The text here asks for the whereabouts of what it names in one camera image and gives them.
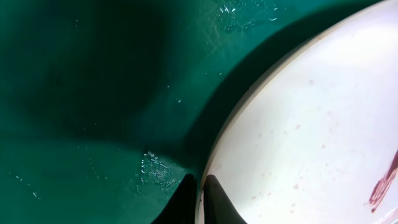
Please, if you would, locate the white plate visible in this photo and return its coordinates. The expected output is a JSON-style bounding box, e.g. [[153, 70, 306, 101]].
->
[[197, 0, 397, 224]]

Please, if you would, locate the teal plastic tray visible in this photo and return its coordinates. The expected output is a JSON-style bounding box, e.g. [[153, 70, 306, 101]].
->
[[1, 0, 371, 223]]

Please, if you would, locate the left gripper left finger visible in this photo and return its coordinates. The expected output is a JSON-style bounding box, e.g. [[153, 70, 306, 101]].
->
[[152, 174, 197, 224]]

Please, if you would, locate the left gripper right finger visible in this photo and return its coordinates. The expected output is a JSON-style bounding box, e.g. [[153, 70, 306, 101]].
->
[[203, 174, 246, 224]]

